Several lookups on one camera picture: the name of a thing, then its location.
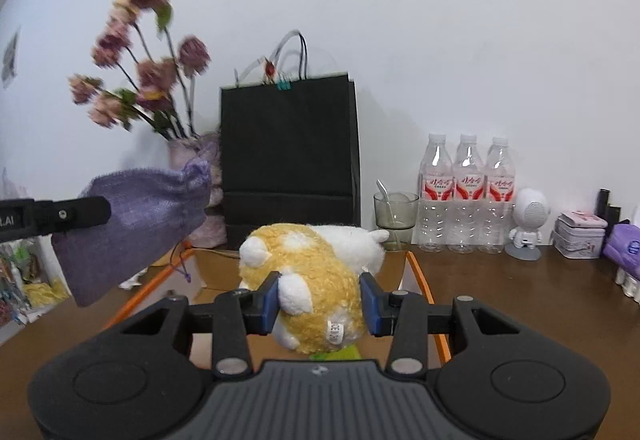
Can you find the green glass cup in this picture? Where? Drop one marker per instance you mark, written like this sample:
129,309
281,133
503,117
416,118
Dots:
396,213

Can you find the left water bottle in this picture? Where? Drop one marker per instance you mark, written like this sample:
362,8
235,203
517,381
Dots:
436,184

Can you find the green item in box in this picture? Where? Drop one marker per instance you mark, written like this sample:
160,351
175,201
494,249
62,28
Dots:
348,353

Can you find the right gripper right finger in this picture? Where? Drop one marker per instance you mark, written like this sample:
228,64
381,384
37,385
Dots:
384,311

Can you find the dried rose bouquet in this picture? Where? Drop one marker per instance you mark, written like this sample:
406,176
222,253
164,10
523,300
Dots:
160,74

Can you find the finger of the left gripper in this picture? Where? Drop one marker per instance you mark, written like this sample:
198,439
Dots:
28,218

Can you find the teal binder clip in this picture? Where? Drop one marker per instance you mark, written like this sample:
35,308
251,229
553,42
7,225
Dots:
283,85

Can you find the white robot figurine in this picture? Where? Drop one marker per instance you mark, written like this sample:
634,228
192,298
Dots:
531,211

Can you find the middle water bottle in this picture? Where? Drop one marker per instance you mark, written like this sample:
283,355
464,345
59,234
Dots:
469,188

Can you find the purple knitted pouch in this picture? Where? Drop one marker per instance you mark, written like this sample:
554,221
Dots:
152,211

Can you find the water bottle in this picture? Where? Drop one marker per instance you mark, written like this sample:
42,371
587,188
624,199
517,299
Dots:
499,191
436,184
469,188

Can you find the orange cardboard box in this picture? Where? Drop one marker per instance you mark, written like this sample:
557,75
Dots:
216,271

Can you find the right water bottle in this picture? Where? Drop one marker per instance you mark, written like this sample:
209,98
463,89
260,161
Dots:
499,191

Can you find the purple ceramic vase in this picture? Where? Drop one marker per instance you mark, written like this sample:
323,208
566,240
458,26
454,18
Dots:
201,158

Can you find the clear spoon in cup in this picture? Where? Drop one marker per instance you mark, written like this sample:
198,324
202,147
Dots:
384,208

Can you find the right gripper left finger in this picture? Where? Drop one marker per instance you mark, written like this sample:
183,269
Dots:
240,311

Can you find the purple tissue pack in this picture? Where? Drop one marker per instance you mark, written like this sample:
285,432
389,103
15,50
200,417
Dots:
623,248

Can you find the yellow white plush toy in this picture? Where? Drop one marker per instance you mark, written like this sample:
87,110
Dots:
318,289

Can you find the black paper bag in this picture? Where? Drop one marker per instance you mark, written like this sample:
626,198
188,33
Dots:
289,156

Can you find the small tin box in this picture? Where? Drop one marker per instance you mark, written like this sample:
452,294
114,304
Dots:
578,235

